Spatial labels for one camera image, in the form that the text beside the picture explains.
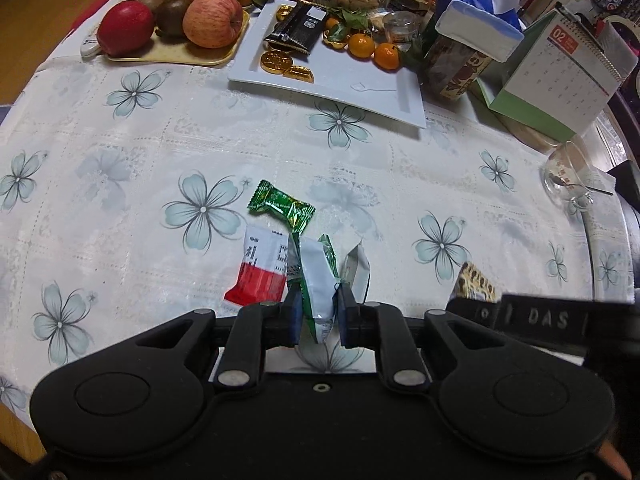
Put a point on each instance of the brown patterned snack packet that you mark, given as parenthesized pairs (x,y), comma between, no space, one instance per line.
(477,282)

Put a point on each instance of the brown kiwi fruit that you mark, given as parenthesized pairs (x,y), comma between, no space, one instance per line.
(172,15)
(150,0)

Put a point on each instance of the desk calendar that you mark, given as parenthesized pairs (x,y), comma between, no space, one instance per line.
(555,80)

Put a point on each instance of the yellow fruit tray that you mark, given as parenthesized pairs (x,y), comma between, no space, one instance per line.
(175,52)

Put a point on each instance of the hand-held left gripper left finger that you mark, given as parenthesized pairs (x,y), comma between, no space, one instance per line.
(294,320)

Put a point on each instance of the white green snack packet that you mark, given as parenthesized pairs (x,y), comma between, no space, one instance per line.
(317,280)

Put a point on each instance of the white silver snack packet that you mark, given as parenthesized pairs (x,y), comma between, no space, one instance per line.
(356,270)

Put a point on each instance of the white floral tablecloth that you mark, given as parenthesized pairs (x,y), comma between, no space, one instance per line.
(150,135)

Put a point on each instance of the green foil candy packet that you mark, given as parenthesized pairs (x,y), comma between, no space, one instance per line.
(280,205)

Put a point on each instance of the red white snack packet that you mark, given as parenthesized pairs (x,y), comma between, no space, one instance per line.
(260,275)

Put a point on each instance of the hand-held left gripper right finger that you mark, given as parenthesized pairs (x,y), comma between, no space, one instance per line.
(346,322)

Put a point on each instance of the small clear glass jar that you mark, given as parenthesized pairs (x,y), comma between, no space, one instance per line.
(401,27)

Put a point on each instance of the gold foil chocolate coin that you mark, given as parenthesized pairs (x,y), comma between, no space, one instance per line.
(276,61)
(298,74)

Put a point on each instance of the pink yellow apple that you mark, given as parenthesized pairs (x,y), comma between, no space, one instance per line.
(212,20)

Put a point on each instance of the red apple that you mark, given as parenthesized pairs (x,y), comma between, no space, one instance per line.
(125,27)

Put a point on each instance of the clear glass cup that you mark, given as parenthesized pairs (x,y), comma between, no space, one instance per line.
(565,175)

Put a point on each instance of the blue white tissue pack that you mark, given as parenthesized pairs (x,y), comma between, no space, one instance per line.
(475,5)

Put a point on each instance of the metal spoon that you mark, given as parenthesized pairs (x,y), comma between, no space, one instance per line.
(595,190)

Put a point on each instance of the brown patterned canister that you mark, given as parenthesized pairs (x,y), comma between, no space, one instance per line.
(457,70)

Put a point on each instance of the black chocolate bar packet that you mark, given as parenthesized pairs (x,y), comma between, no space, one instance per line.
(297,25)

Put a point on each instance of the white rectangular plate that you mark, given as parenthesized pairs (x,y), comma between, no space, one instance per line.
(330,85)

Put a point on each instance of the white remote control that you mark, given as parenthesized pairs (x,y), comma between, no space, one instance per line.
(91,44)

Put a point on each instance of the single mandarin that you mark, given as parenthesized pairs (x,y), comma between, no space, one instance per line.
(387,56)
(361,45)

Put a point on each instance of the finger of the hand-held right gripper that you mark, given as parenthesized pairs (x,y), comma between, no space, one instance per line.
(475,312)

